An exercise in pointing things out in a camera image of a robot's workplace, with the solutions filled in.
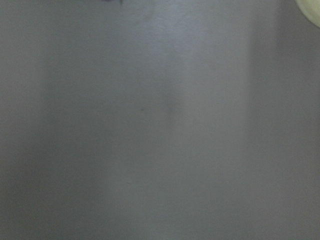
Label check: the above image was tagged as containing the cream rabbit serving tray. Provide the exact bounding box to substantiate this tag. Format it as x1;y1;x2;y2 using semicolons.
296;0;320;27

